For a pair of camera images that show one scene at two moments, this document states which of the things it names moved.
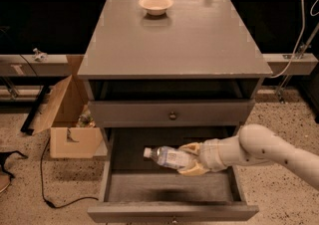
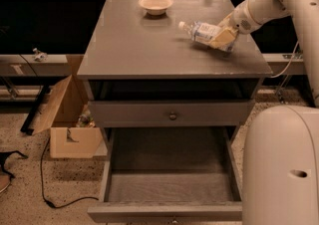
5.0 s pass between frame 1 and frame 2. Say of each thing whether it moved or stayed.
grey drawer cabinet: stayed
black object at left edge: stayed
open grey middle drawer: stayed
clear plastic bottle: moved
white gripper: moved
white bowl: stayed
